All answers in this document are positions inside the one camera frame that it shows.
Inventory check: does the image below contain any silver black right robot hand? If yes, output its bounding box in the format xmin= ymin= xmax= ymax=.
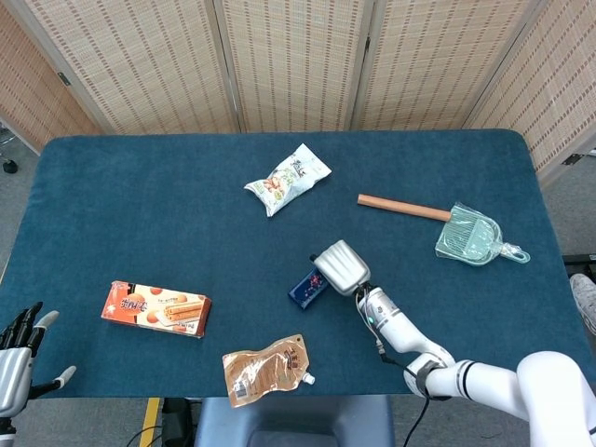
xmin=308 ymin=238 xmax=372 ymax=297

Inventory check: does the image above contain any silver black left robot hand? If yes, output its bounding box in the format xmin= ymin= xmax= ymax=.
xmin=0 ymin=301 xmax=77 ymax=418

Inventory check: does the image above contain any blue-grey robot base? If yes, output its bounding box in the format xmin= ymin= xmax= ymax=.
xmin=194 ymin=395 xmax=397 ymax=447

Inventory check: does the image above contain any brown wooden rod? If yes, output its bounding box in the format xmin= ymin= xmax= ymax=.
xmin=357 ymin=193 xmax=453 ymax=224

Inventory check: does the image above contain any white green snack bag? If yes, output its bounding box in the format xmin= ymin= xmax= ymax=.
xmin=243 ymin=142 xmax=333 ymax=219

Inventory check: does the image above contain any brown spout pouch white cap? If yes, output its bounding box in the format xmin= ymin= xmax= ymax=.
xmin=222 ymin=332 xmax=317 ymax=410

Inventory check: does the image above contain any green plastic scoop in bag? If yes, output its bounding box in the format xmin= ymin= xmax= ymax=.
xmin=434 ymin=200 xmax=532 ymax=269

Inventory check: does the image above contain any orange egg roll biscuit box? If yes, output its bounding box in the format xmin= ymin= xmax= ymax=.
xmin=100 ymin=279 xmax=213 ymax=340

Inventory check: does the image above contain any blue velvet tablecloth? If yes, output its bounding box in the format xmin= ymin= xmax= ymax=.
xmin=0 ymin=129 xmax=589 ymax=401

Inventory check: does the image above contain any woven bamboo folding screen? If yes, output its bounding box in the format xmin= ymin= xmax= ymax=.
xmin=0 ymin=0 xmax=596 ymax=185

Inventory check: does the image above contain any black floor equipment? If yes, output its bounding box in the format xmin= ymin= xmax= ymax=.
xmin=562 ymin=252 xmax=596 ymax=277

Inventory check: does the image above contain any white grey sneaker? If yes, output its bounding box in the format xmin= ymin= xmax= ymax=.
xmin=569 ymin=273 xmax=596 ymax=334

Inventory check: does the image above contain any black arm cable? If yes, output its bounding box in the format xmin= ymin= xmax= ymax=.
xmin=375 ymin=341 xmax=432 ymax=447

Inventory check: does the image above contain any black floor cable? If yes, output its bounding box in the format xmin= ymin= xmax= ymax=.
xmin=125 ymin=424 xmax=165 ymax=447

